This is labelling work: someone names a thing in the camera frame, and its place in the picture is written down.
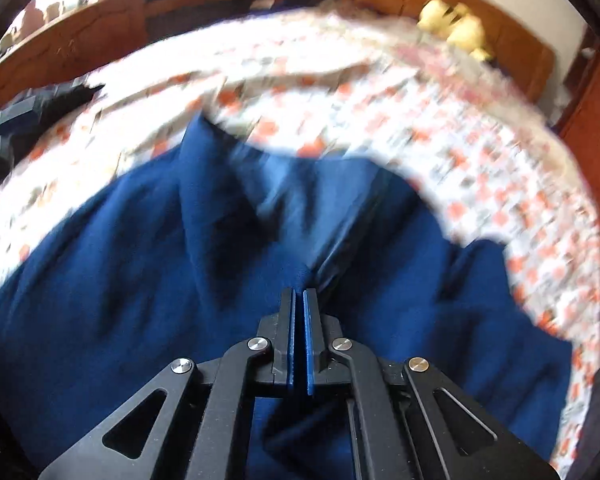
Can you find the yellow plush toy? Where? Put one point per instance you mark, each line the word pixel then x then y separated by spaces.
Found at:
pixel 460 27

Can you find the dark grey cloth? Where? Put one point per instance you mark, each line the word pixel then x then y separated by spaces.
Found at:
pixel 597 425

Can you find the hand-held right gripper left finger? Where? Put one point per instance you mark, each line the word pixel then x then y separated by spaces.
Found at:
pixel 291 340

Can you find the navy blue jacket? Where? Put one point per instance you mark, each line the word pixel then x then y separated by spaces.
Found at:
pixel 130 260

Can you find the floral quilt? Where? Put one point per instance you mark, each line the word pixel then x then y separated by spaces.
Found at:
pixel 420 55

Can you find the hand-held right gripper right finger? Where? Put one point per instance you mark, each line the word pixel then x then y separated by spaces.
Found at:
pixel 309 340

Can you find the orange fruit print bedsheet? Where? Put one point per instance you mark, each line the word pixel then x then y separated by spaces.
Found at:
pixel 380 110

